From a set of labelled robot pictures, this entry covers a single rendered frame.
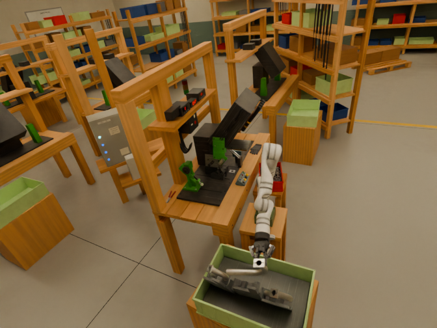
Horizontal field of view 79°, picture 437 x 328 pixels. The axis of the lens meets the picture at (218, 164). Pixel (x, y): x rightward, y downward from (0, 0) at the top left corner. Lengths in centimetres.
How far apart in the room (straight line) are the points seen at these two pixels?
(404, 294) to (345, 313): 57
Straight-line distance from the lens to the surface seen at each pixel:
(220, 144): 244
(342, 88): 489
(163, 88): 222
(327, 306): 280
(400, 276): 316
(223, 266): 193
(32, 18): 1294
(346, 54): 474
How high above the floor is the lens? 241
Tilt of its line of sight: 34 degrees down
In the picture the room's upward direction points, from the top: 8 degrees counter-clockwise
